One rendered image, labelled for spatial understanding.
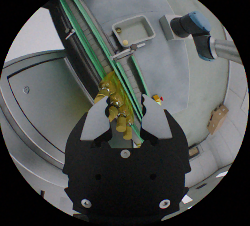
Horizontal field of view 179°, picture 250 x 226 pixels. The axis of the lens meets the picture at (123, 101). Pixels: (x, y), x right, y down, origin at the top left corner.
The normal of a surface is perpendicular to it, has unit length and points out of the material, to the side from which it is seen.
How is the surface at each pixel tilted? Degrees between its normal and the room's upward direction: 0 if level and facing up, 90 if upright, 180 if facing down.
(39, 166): 90
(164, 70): 0
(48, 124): 90
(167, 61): 0
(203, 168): 90
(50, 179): 90
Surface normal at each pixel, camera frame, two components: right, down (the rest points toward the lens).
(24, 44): 0.90, -0.36
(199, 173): -0.43, -0.77
